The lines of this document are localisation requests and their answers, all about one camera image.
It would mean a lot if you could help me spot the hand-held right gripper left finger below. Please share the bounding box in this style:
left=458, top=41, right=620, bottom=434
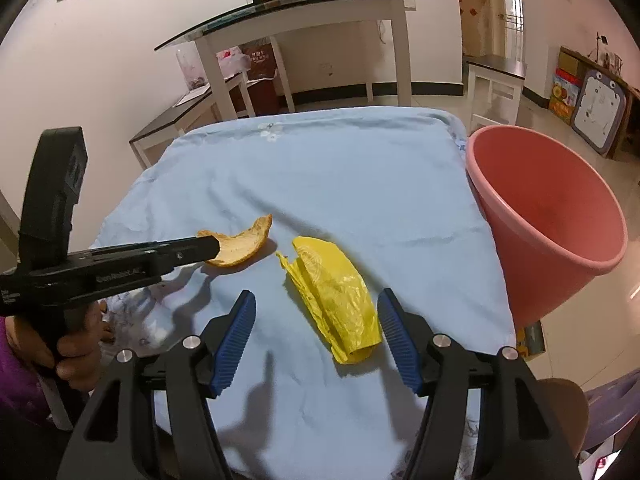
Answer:
left=56, top=289, right=258, bottom=480

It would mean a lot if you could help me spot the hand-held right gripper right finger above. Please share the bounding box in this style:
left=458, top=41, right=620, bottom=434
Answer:
left=376, top=287, right=583, bottom=480

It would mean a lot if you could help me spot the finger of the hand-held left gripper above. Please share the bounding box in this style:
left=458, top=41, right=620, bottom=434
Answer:
left=150, top=236, right=221, bottom=278

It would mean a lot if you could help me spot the orange peel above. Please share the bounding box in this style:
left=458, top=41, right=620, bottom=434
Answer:
left=196, top=213, right=274, bottom=268

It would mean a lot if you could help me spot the yellow plastic bag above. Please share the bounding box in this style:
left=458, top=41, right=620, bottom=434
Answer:
left=276, top=235, right=383, bottom=365

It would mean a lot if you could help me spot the pink plastic basin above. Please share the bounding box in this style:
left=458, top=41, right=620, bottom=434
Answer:
left=465, top=126, right=629, bottom=328

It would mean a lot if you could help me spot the person's left hand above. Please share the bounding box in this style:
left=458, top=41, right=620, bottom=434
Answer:
left=6, top=300, right=116, bottom=392

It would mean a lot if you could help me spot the printed cardboard box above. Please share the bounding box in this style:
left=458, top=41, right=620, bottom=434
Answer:
left=515, top=320, right=545, bottom=358

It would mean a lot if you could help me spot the black-top white bench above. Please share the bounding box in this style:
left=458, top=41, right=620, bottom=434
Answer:
left=129, top=71, right=251, bottom=171

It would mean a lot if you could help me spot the light blue cloth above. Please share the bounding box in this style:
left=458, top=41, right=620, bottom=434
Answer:
left=87, top=106, right=517, bottom=480

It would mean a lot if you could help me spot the paper sheet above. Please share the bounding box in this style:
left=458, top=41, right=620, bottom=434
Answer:
left=174, top=84, right=213, bottom=107

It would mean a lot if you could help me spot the clear plastic bag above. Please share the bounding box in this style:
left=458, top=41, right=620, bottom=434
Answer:
left=175, top=45, right=206, bottom=88

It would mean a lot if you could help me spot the white red plastic bag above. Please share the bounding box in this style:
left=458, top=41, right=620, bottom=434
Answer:
left=216, top=47, right=251, bottom=77

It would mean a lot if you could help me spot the dark red paper bag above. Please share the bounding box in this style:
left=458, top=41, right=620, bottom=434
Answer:
left=241, top=40, right=278, bottom=81

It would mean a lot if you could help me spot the lilac plastic stool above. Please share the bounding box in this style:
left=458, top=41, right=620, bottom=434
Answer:
left=582, top=367, right=640, bottom=453

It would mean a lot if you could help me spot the white glass-top table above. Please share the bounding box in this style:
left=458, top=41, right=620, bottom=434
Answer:
left=153, top=0, right=436, bottom=122

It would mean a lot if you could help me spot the small black-top white stool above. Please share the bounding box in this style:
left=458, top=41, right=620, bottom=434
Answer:
left=465, top=55, right=528, bottom=133

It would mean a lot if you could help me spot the colourful fruit carton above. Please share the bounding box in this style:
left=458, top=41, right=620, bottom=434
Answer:
left=548, top=69, right=583, bottom=121

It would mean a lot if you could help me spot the grey drawing board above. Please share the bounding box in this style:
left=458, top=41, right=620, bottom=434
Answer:
left=571, top=67, right=628, bottom=157

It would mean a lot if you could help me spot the wooden desk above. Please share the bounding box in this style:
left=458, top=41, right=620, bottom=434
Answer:
left=557, top=45, right=640, bottom=161

